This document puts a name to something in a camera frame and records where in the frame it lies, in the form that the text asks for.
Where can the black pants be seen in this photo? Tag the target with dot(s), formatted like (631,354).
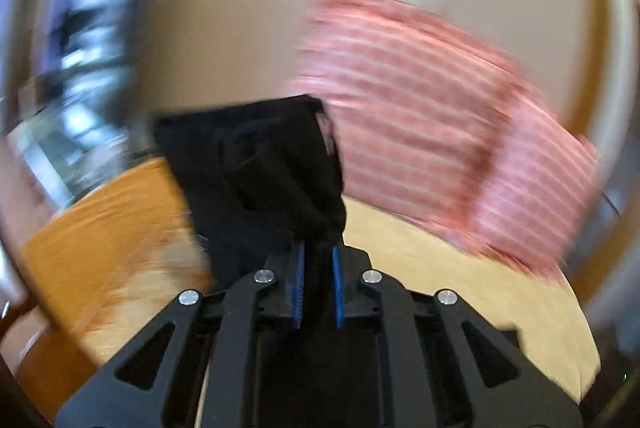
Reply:
(260,178)

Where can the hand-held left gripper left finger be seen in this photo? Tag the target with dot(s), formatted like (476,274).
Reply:
(299,280)

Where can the pink striped cloth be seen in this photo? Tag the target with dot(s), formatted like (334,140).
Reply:
(425,117)

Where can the window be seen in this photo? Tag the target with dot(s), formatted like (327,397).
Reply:
(85,72)

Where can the wooden table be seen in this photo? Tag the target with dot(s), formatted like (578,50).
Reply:
(450,308)

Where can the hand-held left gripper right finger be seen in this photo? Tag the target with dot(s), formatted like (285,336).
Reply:
(337,283)

